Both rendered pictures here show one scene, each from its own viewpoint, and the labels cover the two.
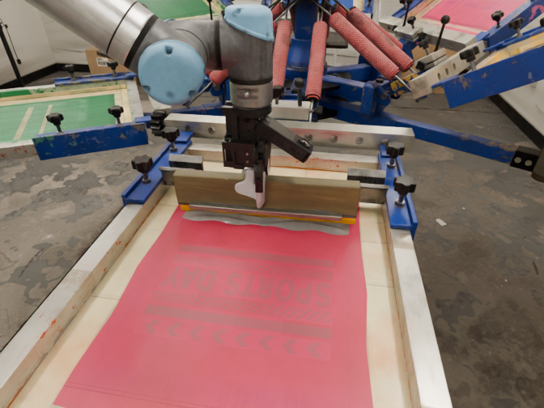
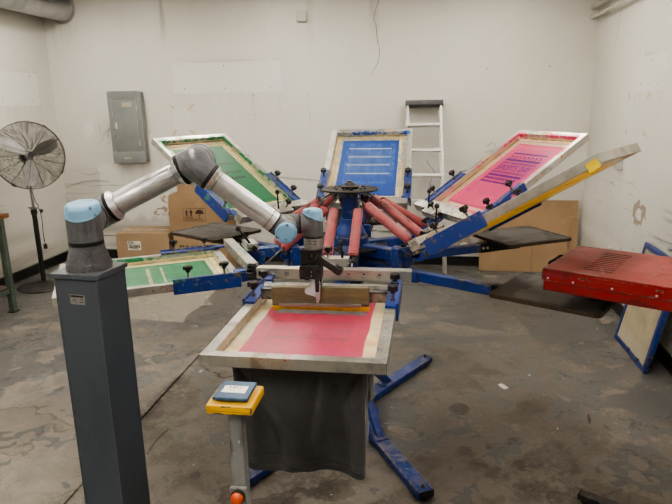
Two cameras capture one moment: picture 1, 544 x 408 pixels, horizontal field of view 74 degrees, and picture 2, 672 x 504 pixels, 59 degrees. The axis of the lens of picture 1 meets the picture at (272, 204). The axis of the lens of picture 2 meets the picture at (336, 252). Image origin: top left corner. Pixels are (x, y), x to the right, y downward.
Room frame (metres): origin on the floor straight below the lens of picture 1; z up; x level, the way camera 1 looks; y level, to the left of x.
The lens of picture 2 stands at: (-1.56, -0.04, 1.74)
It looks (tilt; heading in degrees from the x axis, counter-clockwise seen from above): 14 degrees down; 0
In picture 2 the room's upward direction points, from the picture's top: 1 degrees counter-clockwise
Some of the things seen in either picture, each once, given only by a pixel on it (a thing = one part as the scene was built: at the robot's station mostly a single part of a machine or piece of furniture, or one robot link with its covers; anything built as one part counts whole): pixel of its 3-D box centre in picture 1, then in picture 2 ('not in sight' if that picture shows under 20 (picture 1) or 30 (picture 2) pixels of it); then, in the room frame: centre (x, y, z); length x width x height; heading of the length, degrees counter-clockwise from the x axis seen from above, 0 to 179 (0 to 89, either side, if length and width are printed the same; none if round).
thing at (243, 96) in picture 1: (251, 92); (313, 243); (0.62, 0.04, 1.23); 0.08 x 0.08 x 0.05
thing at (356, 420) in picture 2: not in sight; (300, 417); (0.20, 0.08, 0.74); 0.45 x 0.03 x 0.43; 81
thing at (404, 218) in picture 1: (393, 193); (393, 299); (0.69, -0.28, 0.98); 0.30 x 0.05 x 0.07; 171
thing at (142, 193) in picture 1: (163, 174); (259, 295); (0.77, 0.27, 0.98); 0.30 x 0.05 x 0.07; 171
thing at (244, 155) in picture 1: (248, 134); (312, 263); (0.63, 0.04, 1.15); 0.09 x 0.08 x 0.12; 81
